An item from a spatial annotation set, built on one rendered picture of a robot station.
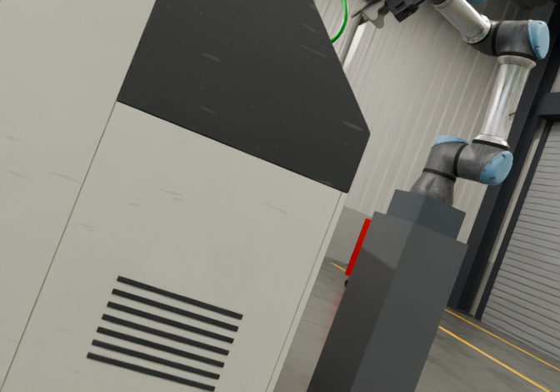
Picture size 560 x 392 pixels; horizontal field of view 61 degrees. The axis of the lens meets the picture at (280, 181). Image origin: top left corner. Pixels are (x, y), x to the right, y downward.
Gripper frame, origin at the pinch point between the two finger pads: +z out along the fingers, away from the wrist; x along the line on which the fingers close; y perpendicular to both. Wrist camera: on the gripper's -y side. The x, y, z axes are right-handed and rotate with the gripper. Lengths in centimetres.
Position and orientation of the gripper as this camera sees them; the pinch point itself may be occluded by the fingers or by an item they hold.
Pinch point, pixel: (357, 16)
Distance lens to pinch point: 140.8
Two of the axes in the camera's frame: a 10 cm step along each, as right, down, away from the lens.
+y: 4.4, 8.8, -1.6
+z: -7.9, 4.7, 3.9
